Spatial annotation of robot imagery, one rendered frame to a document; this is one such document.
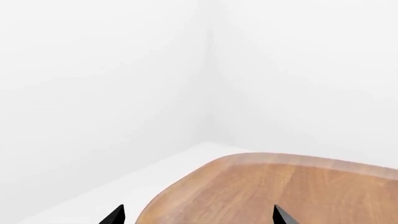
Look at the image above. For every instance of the brown wooden tray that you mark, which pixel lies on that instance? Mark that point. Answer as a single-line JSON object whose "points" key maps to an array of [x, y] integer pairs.
{"points": [[280, 191]]}

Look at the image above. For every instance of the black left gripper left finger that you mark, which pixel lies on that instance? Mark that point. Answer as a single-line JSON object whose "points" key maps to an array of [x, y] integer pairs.
{"points": [[115, 217]]}

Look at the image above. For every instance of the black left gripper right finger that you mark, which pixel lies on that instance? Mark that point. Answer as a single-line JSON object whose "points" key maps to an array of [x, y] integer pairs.
{"points": [[283, 217]]}

